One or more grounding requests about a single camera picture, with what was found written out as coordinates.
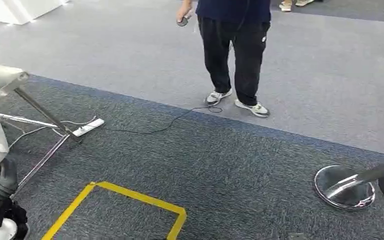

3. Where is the white cable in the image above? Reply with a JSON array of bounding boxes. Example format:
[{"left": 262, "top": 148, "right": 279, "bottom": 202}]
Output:
[{"left": 8, "top": 115, "right": 98, "bottom": 150}]

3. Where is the person's right hand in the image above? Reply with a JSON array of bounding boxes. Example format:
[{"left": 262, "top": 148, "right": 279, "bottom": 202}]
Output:
[{"left": 176, "top": 4, "right": 195, "bottom": 23}]

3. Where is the yellow floor tape marking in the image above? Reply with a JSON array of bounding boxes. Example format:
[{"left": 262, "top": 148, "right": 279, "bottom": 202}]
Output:
[{"left": 41, "top": 181, "right": 188, "bottom": 240}]

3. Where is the black cable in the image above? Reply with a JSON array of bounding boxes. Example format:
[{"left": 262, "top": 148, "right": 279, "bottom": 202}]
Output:
[{"left": 104, "top": 106, "right": 224, "bottom": 135}]

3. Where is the person in pale shoes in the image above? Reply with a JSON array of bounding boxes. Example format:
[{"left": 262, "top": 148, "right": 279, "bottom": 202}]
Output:
[{"left": 278, "top": 0, "right": 315, "bottom": 13}]

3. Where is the person with handheld controllers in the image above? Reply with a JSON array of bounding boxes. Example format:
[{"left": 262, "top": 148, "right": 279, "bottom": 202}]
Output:
[{"left": 175, "top": 0, "right": 272, "bottom": 118}]

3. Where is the white cabinet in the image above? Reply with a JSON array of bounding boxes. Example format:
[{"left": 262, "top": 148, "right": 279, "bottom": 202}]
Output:
[{"left": 0, "top": 0, "right": 70, "bottom": 26}]

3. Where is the white power strip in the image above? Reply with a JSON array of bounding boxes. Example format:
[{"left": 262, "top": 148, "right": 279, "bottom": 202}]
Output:
[{"left": 72, "top": 118, "right": 105, "bottom": 137}]

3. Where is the chrome stanchion post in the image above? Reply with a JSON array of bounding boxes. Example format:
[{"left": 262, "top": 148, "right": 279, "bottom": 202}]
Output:
[{"left": 313, "top": 155, "right": 384, "bottom": 211}]

